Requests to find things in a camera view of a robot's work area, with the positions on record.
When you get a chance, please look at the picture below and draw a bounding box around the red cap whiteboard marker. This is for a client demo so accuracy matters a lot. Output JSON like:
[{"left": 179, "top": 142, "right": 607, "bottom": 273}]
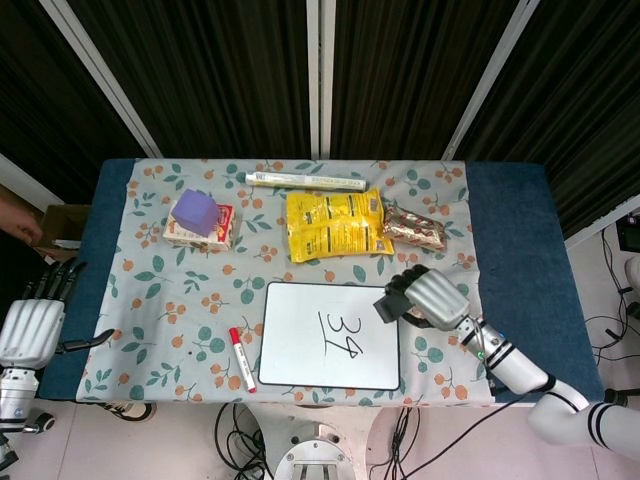
[{"left": 228, "top": 326, "right": 258, "bottom": 394}]

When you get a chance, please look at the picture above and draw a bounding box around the gold brown snack package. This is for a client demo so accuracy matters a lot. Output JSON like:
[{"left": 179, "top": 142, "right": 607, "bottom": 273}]
[{"left": 382, "top": 203, "right": 446, "bottom": 250}]

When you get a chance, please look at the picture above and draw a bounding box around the cookie carton box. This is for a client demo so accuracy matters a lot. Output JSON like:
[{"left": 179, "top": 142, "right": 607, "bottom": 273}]
[{"left": 163, "top": 201, "right": 237, "bottom": 251}]

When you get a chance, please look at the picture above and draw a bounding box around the black floor cable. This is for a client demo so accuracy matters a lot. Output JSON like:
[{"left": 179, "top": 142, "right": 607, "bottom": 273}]
[
  {"left": 584, "top": 224, "right": 640, "bottom": 364},
  {"left": 214, "top": 402, "right": 274, "bottom": 479},
  {"left": 367, "top": 403, "right": 549, "bottom": 480}
]

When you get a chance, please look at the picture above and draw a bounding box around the white dry-erase board black frame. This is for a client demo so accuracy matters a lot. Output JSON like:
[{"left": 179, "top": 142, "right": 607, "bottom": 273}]
[{"left": 257, "top": 281, "right": 402, "bottom": 392}]

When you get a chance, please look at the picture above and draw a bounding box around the purple foam cube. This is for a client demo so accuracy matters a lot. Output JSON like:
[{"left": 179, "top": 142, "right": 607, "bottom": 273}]
[{"left": 170, "top": 188, "right": 222, "bottom": 237}]

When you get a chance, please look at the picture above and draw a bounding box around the black device with screen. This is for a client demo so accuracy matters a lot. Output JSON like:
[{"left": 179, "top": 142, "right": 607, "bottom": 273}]
[{"left": 617, "top": 214, "right": 640, "bottom": 251}]

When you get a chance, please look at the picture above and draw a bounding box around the blue fabric table cover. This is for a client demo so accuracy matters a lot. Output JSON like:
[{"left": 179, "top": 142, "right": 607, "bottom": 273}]
[{"left": 37, "top": 158, "right": 604, "bottom": 404}]

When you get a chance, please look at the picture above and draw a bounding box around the floral fruit print tablecloth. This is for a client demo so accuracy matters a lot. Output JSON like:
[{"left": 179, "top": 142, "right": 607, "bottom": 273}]
[{"left": 74, "top": 158, "right": 496, "bottom": 407}]

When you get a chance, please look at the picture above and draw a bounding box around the yellow snack bag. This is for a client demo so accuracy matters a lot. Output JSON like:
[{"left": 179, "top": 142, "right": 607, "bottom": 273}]
[{"left": 284, "top": 187, "right": 396, "bottom": 264}]

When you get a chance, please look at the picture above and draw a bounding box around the white metal frame post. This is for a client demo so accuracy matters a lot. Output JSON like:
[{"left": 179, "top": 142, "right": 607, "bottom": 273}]
[
  {"left": 305, "top": 0, "right": 336, "bottom": 161},
  {"left": 42, "top": 0, "right": 161, "bottom": 159},
  {"left": 442, "top": 0, "right": 541, "bottom": 161}
]

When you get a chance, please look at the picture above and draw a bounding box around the black caster wheel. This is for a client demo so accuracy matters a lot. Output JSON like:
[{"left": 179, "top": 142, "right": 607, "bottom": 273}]
[{"left": 22, "top": 409, "right": 57, "bottom": 434}]

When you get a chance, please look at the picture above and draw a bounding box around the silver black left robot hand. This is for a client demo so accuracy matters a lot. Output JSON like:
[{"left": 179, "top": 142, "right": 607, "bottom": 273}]
[{"left": 0, "top": 259, "right": 115, "bottom": 371}]

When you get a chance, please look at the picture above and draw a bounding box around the grey board eraser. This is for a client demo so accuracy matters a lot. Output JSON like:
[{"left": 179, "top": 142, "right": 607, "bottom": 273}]
[{"left": 373, "top": 287, "right": 414, "bottom": 324}]

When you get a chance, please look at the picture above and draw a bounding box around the white robot torso base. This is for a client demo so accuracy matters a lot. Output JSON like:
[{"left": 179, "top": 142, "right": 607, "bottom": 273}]
[{"left": 247, "top": 403, "right": 401, "bottom": 480}]

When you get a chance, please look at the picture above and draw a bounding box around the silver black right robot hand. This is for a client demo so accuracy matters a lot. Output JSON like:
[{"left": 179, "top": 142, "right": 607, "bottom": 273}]
[{"left": 384, "top": 265, "right": 474, "bottom": 332}]

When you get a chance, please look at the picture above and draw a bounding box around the brown cardboard box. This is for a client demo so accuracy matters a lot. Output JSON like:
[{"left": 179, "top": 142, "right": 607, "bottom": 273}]
[{"left": 32, "top": 203, "right": 91, "bottom": 261}]

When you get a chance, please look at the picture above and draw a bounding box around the plastic wrap roll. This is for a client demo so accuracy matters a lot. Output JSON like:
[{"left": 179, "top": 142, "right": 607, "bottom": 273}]
[{"left": 244, "top": 169, "right": 367, "bottom": 191}]

